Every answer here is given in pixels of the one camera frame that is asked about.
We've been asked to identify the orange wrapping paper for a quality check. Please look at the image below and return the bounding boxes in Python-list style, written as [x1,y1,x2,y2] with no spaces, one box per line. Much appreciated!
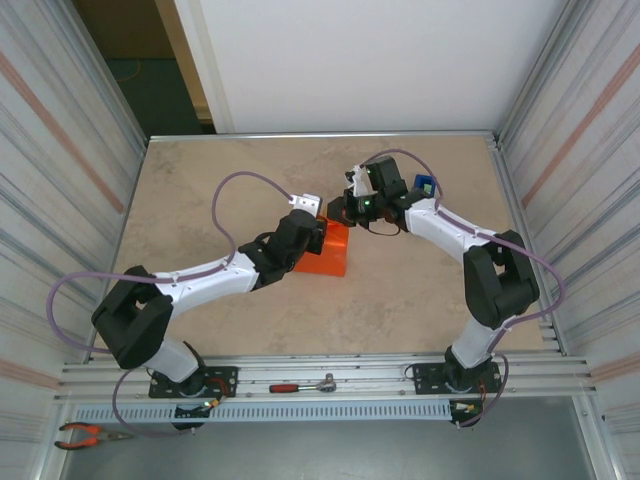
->
[292,213,351,279]

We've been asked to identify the blue tape dispenser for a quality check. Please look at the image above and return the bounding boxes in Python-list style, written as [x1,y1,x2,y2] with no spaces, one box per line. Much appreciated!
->
[412,173,440,199]

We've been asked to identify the black connector module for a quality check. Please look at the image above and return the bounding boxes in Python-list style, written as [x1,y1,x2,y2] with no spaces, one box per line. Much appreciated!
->
[448,399,485,430]
[172,399,224,432]

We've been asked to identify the corrugated translucent side panel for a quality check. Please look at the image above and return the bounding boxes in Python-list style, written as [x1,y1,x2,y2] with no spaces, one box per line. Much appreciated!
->
[0,0,149,480]
[494,0,640,480]

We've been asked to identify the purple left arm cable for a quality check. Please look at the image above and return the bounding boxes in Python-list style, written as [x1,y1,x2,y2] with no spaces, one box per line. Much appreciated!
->
[47,171,296,439]

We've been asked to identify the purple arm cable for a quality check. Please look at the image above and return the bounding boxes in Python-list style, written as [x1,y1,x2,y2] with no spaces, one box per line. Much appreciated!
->
[47,171,296,439]
[360,148,566,429]

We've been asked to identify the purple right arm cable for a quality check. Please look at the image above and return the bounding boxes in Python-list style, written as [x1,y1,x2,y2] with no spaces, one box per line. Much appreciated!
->
[360,148,566,429]

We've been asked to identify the aluminium table frame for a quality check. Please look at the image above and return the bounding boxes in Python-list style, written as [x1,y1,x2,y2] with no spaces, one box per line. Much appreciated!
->
[52,130,601,404]

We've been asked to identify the red handled ratchet wrench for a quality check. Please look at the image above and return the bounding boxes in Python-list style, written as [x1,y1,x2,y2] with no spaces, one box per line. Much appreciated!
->
[268,373,337,395]

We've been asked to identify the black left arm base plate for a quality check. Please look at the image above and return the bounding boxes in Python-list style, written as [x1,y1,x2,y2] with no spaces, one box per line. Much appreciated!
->
[148,365,239,400]

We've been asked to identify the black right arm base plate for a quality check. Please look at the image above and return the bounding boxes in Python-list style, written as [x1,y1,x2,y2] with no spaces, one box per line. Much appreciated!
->
[412,362,501,396]

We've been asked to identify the grey slotted cable duct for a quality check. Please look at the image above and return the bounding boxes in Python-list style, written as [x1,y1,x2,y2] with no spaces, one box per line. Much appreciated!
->
[74,402,451,424]

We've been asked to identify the white door frame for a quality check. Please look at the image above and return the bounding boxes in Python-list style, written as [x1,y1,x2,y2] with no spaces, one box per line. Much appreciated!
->
[172,0,236,135]

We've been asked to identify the orange cord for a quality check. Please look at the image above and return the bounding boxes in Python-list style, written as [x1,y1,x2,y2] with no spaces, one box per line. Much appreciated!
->
[117,57,144,84]

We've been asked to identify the orange handled pliers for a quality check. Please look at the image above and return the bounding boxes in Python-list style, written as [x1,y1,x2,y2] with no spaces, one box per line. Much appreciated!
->
[53,422,134,450]

